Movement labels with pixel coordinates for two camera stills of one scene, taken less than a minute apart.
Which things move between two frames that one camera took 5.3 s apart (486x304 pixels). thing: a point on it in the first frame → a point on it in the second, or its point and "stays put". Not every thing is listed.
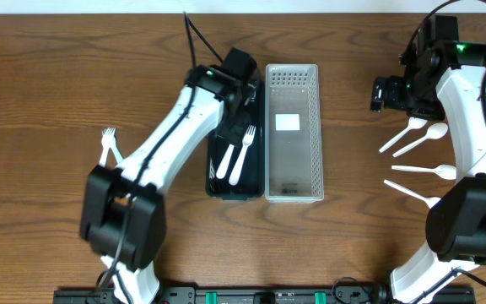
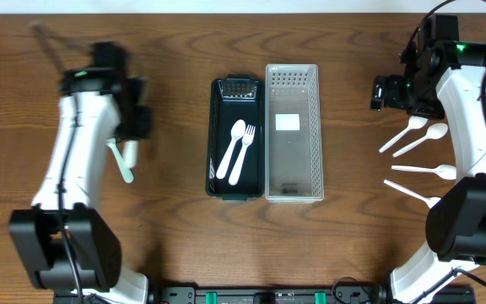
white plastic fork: [247, 139] stays put
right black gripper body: [411, 96] stays put
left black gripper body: [235, 130] → [132, 127]
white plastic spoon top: [413, 122] stays put
